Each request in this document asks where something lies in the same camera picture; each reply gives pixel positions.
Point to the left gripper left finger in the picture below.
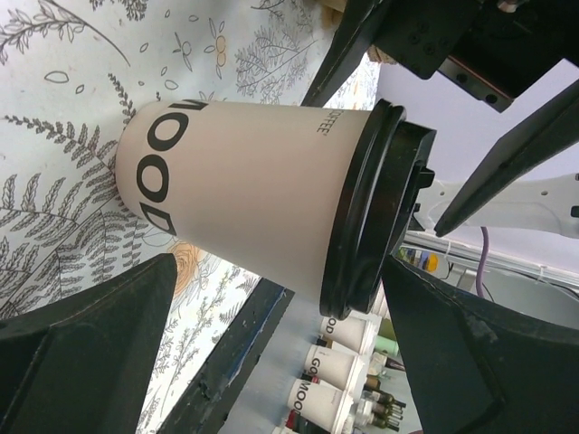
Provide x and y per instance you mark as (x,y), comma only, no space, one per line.
(83,364)

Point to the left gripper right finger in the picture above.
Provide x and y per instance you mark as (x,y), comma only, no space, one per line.
(477,367)

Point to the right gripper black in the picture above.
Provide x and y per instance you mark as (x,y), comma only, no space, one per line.
(494,50)

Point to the white paper coffee cup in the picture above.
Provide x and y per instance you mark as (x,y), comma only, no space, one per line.
(256,185)

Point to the black plastic cup lid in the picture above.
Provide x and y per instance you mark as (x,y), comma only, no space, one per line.
(387,171)

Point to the background bottles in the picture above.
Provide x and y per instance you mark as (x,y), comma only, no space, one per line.
(377,407)

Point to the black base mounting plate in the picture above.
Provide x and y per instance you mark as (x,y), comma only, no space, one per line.
(206,403)

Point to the background paper cups stack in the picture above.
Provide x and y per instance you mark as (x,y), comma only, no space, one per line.
(340,371)

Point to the cardboard cup carrier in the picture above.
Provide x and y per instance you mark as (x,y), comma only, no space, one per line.
(356,25)

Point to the floral tablecloth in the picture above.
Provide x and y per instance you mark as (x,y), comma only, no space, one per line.
(73,75)

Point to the aluminium frame rail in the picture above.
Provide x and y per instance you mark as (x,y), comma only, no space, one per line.
(538,272)

